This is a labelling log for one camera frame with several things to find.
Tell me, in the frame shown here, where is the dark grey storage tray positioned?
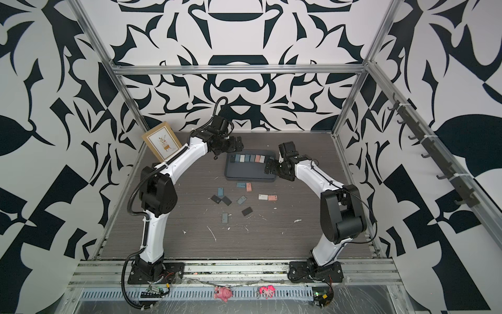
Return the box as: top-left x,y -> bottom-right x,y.
224,150 -> 277,183

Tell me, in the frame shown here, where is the black eraser pair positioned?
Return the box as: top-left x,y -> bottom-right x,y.
210,195 -> 222,204
222,196 -> 232,206

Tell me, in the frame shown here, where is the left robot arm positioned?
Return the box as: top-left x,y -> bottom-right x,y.
127,115 -> 244,282

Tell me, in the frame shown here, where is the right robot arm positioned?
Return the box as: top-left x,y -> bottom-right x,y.
265,141 -> 367,268

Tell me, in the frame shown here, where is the grey-blue eraser centre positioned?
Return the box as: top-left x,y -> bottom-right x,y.
237,196 -> 247,205

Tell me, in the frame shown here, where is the pink toy right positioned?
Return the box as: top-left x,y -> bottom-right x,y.
258,285 -> 276,300

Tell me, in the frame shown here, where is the pink toy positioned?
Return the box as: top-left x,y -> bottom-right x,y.
258,285 -> 276,300
214,286 -> 233,302

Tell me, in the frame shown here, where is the small circuit board right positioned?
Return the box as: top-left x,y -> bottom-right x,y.
313,290 -> 333,308

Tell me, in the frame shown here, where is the small circuit board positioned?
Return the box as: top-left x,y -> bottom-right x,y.
140,284 -> 171,298
313,290 -> 333,308

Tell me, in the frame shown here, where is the pink toy left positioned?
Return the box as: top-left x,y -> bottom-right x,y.
214,286 -> 233,302

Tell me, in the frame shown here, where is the small circuit board left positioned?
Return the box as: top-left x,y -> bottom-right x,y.
140,284 -> 171,298

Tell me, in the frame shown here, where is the wooden picture frame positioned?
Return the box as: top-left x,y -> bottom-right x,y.
142,122 -> 182,162

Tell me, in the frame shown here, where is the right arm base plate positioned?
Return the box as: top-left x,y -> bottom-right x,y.
287,259 -> 345,283

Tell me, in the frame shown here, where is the black wall hook rail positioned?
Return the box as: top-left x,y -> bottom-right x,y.
389,100 -> 481,208

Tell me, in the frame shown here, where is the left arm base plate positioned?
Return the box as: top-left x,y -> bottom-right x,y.
127,262 -> 185,285

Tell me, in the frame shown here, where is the white slotted cable duct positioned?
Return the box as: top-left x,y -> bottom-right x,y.
81,286 -> 315,302

